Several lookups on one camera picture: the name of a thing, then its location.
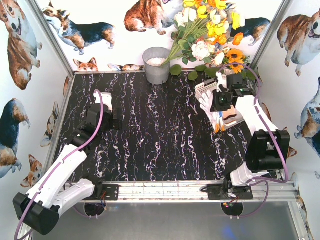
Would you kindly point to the blue dotted glove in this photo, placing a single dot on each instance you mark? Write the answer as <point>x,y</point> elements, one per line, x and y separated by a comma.
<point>215,118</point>

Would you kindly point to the white plastic storage basket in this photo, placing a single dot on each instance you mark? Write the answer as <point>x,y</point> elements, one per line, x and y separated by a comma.
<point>211,85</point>

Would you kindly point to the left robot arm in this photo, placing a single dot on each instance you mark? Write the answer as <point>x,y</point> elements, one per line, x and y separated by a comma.
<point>43,205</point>

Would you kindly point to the aluminium front rail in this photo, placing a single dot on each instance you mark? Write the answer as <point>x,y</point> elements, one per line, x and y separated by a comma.
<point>189,191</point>

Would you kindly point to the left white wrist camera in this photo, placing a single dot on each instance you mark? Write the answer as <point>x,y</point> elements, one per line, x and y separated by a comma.
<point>106,99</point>

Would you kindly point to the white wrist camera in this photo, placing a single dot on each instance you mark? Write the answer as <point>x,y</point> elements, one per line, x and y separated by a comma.
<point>221,82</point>
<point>106,99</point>

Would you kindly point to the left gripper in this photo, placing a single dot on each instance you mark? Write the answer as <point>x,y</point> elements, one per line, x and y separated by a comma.
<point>117,118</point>

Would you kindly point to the grey metal bucket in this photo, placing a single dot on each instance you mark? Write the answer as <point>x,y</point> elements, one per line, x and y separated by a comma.
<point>157,68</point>

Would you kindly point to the cream rubber glove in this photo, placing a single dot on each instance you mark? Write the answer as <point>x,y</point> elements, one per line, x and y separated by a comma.
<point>229,115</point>

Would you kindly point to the artificial flower bouquet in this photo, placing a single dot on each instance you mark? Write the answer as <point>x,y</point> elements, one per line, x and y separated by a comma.
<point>209,31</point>

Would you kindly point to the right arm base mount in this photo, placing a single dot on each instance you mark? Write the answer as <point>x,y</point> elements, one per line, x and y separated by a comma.
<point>220,192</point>

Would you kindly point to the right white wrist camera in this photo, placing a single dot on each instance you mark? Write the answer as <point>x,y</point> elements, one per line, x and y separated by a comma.
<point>221,82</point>

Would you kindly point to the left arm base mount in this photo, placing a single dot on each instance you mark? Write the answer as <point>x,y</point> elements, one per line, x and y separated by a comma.
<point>105,192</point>

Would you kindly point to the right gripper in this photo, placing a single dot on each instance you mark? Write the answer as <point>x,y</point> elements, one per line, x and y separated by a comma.
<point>235,81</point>

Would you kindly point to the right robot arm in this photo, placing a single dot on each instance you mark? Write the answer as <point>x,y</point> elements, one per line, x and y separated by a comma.
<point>268,148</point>

